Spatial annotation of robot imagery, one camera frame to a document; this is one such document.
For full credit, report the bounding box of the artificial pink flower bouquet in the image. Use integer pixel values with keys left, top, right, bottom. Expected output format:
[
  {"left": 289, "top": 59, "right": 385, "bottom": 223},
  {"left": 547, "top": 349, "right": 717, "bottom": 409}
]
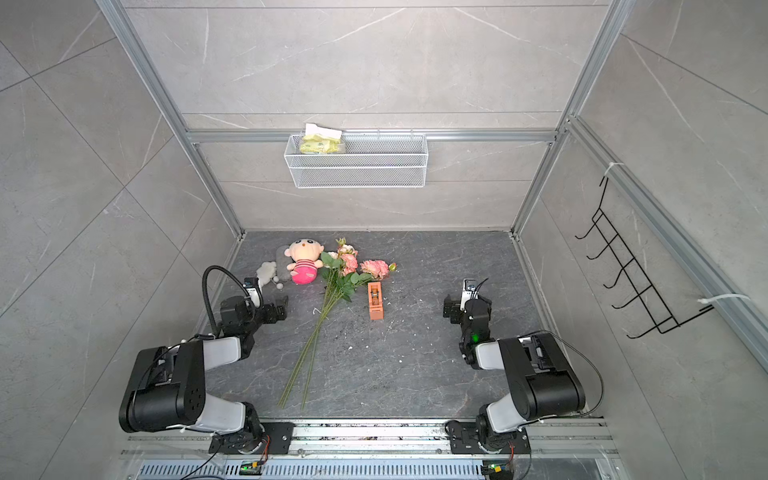
[{"left": 278, "top": 238, "right": 397, "bottom": 408}]

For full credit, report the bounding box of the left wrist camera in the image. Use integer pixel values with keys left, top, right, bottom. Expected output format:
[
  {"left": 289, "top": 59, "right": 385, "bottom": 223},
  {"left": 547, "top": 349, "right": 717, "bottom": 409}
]
[{"left": 243, "top": 277, "right": 263, "bottom": 308}]

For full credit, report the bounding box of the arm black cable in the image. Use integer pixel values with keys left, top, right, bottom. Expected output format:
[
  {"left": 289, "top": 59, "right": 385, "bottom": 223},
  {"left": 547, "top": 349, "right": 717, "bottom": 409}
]
[
  {"left": 527, "top": 329, "right": 605, "bottom": 418},
  {"left": 201, "top": 264, "right": 253, "bottom": 337}
]

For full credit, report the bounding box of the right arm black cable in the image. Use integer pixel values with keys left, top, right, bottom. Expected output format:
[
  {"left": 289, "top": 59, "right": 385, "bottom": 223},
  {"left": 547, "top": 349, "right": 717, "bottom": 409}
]
[{"left": 527, "top": 329, "right": 605, "bottom": 418}]

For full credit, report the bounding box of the small grey plush toy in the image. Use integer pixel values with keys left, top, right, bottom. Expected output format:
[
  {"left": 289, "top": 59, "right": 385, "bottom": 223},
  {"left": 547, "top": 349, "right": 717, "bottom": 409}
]
[{"left": 256, "top": 261, "right": 284, "bottom": 290}]

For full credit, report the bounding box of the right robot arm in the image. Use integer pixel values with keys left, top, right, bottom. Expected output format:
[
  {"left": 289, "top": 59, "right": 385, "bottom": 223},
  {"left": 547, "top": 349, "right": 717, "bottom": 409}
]
[{"left": 443, "top": 294, "right": 586, "bottom": 453}]

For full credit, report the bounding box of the white wire wall basket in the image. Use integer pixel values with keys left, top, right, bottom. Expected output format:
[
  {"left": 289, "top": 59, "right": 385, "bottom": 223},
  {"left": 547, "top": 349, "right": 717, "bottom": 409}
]
[{"left": 284, "top": 133, "right": 429, "bottom": 189}]

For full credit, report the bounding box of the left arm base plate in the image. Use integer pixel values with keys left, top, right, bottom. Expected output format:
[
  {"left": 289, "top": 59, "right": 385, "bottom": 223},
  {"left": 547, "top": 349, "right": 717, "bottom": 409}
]
[{"left": 208, "top": 422, "right": 296, "bottom": 455}]

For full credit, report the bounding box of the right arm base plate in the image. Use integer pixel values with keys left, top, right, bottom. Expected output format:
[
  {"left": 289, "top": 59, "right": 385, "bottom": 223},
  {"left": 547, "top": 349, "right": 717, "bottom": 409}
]
[{"left": 444, "top": 420, "right": 531, "bottom": 455}]

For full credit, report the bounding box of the pink plush doll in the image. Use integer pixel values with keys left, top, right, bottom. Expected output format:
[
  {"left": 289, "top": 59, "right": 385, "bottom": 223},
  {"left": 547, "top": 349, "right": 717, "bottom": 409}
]
[{"left": 284, "top": 239, "right": 325, "bottom": 285}]

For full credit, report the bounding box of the yellow green packet in basket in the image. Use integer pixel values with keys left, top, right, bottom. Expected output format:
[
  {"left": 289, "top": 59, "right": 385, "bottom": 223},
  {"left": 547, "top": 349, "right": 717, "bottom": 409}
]
[{"left": 299, "top": 123, "right": 346, "bottom": 154}]

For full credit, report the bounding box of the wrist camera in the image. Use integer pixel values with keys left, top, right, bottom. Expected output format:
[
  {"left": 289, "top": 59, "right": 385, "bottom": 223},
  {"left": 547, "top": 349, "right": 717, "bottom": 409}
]
[
  {"left": 243, "top": 277, "right": 263, "bottom": 308},
  {"left": 460, "top": 278, "right": 479, "bottom": 310}
]

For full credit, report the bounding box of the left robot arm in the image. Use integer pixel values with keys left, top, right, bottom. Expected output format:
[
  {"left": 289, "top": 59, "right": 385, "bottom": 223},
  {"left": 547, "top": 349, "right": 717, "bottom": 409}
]
[{"left": 118, "top": 296, "right": 288, "bottom": 454}]

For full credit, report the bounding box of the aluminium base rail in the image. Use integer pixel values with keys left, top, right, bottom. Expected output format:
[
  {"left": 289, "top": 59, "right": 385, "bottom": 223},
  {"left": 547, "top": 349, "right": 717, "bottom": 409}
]
[{"left": 109, "top": 418, "right": 629, "bottom": 479}]

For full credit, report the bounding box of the orange tape dispenser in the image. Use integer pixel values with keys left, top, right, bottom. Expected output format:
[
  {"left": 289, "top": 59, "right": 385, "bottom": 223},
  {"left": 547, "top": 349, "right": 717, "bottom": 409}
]
[{"left": 367, "top": 282, "right": 384, "bottom": 321}]

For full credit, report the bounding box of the black wall hook rack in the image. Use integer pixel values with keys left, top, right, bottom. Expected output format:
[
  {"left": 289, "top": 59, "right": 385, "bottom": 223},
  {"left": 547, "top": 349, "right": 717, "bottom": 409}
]
[{"left": 574, "top": 177, "right": 715, "bottom": 340}]

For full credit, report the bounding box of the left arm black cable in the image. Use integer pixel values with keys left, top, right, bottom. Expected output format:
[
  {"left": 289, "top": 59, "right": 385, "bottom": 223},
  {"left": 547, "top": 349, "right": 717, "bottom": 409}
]
[{"left": 201, "top": 264, "right": 253, "bottom": 337}]

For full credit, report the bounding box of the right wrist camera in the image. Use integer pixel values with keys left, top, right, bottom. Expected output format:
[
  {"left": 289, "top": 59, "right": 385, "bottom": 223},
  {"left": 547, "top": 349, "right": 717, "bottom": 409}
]
[{"left": 460, "top": 278, "right": 479, "bottom": 310}]

